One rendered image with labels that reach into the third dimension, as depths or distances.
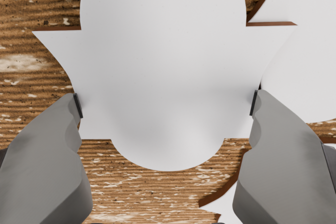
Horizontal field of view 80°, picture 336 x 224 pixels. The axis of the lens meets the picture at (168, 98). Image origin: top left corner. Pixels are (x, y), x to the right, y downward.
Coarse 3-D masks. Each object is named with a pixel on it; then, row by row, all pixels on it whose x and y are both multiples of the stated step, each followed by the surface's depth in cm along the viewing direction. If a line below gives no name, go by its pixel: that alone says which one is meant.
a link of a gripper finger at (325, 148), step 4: (324, 144) 7; (324, 148) 7; (328, 148) 7; (332, 148) 7; (324, 152) 7; (328, 152) 7; (332, 152) 7; (328, 156) 7; (332, 156) 7; (328, 160) 7; (332, 160) 7; (328, 164) 7; (332, 164) 7; (328, 168) 6; (332, 168) 6; (332, 172) 6; (332, 176) 6; (332, 180) 6
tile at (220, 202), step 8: (328, 144) 15; (240, 160) 16; (232, 176) 17; (224, 184) 18; (232, 184) 17; (216, 192) 19; (224, 192) 18; (232, 192) 17; (200, 200) 19; (208, 200) 19; (216, 200) 18; (224, 200) 18; (232, 200) 18; (200, 208) 19; (208, 208) 19; (216, 208) 19; (224, 208) 19; (216, 216) 20; (224, 216) 19; (232, 216) 19
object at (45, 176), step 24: (72, 96) 11; (48, 120) 9; (72, 120) 9; (24, 144) 8; (48, 144) 8; (72, 144) 9; (0, 168) 7; (24, 168) 7; (48, 168) 7; (72, 168) 7; (0, 192) 6; (24, 192) 6; (48, 192) 6; (72, 192) 6; (0, 216) 5; (24, 216) 5; (48, 216) 6; (72, 216) 6
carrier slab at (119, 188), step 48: (0, 0) 10; (48, 0) 10; (0, 48) 12; (0, 96) 13; (48, 96) 13; (0, 144) 16; (96, 144) 16; (240, 144) 16; (96, 192) 19; (144, 192) 19; (192, 192) 19
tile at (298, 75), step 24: (264, 0) 10; (288, 0) 10; (312, 0) 10; (312, 24) 10; (288, 48) 11; (312, 48) 11; (264, 72) 12; (288, 72) 12; (312, 72) 12; (288, 96) 13; (312, 96) 13; (312, 120) 13
